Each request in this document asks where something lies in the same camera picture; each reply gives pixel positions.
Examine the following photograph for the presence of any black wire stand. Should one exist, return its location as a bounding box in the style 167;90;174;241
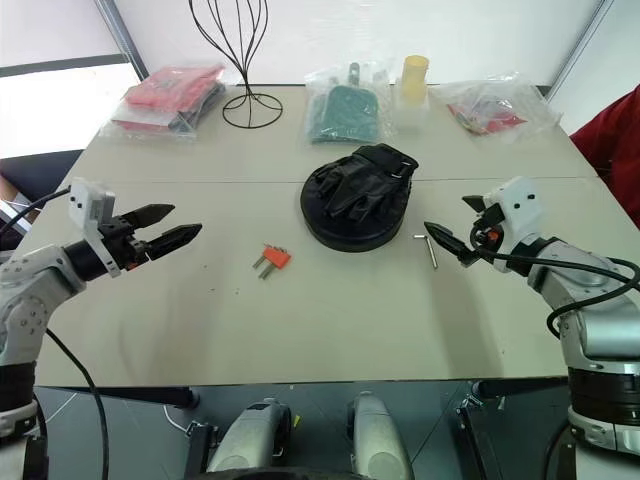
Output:
188;0;284;131

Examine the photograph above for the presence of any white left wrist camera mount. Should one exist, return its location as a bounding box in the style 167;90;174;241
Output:
68;176;124;279

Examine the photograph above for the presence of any clear bag with small parts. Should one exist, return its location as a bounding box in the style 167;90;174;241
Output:
430;72;564;147

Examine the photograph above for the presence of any orange plug adapter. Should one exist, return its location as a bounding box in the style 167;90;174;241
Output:
262;244;293;269

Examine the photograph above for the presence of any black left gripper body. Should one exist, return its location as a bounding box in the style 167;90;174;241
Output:
101;214;153;272

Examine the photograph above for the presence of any silver robot right leg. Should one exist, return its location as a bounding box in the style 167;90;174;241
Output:
345;391;414;480

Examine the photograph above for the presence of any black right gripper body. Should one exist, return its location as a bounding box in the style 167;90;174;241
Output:
469;202;506;251

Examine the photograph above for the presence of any grey metal frame post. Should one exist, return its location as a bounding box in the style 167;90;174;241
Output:
93;0;151;81

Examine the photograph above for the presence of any silver robot left leg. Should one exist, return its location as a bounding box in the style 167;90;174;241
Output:
206;398;293;477

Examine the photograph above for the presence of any black chair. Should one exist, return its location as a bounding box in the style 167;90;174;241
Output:
0;148;85;204

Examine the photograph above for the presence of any yellow plastic cup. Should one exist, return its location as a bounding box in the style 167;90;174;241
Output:
401;55;432;108

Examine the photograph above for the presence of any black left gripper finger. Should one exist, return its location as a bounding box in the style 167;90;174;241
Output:
119;203;177;233
147;222;204;262

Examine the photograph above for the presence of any clear plastic container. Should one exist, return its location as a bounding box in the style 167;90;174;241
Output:
396;82;432;133

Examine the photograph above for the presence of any clear bag with red items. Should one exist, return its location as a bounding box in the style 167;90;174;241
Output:
99;63;227;147

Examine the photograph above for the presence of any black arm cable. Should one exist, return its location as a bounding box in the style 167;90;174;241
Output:
469;224;640;344
44;327;111;480

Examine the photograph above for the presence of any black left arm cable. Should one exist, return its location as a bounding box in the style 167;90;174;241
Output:
44;327;111;480

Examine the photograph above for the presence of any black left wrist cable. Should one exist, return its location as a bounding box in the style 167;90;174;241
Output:
0;185;74;239

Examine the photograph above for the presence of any silver hex key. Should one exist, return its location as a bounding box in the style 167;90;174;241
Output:
412;233;439;271

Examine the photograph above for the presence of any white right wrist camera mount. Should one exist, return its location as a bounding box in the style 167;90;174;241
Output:
481;175;545;262

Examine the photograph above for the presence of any black round pad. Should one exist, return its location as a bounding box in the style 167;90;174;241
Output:
299;163;414;253

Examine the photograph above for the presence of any person in red clothing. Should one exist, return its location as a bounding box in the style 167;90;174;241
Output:
569;84;640;229

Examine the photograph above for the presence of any clear bag with green item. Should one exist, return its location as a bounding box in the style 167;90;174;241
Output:
303;61;399;147

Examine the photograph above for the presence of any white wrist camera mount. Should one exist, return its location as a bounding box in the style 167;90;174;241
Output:
68;176;124;279
481;175;545;262

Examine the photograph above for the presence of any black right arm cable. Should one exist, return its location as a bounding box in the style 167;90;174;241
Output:
469;224;640;344

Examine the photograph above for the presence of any black table frame leg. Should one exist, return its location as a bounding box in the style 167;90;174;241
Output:
453;380;571;480
92;385;222;480

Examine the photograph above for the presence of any silver robot leg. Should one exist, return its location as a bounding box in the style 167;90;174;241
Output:
206;398;293;477
345;391;414;480

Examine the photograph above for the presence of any black glove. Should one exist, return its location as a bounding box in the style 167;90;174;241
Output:
315;143;420;225

